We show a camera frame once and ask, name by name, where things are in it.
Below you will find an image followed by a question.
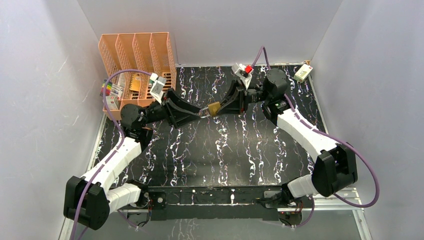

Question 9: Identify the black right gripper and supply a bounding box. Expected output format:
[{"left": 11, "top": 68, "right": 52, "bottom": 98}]
[{"left": 214, "top": 79, "right": 272, "bottom": 116}]

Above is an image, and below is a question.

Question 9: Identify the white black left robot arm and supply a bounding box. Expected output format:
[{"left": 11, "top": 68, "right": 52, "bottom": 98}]
[{"left": 63, "top": 88, "right": 202, "bottom": 230}]

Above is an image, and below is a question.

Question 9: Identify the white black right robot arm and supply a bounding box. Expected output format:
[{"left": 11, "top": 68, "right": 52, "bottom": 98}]
[{"left": 215, "top": 64, "right": 358, "bottom": 207}]

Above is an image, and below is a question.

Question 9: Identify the small white red box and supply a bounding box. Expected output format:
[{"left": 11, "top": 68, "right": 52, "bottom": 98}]
[{"left": 102, "top": 95, "right": 121, "bottom": 111}]

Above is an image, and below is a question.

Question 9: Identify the pink plastic file organizer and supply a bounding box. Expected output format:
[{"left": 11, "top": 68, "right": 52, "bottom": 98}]
[{"left": 98, "top": 32, "right": 177, "bottom": 121}]

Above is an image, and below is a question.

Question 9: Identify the colourful marker pen set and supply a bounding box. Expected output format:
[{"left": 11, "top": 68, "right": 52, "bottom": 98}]
[{"left": 100, "top": 79, "right": 125, "bottom": 99}]

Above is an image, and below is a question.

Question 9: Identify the white green small box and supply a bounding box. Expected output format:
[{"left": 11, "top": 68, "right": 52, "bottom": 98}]
[{"left": 293, "top": 63, "right": 313, "bottom": 83}]

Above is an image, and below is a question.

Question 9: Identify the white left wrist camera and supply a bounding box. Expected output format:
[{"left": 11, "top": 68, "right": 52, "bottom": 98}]
[{"left": 149, "top": 73, "right": 167, "bottom": 104}]

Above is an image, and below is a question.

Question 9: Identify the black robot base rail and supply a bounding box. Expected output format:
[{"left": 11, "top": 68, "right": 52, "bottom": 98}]
[{"left": 122, "top": 185, "right": 312, "bottom": 222}]

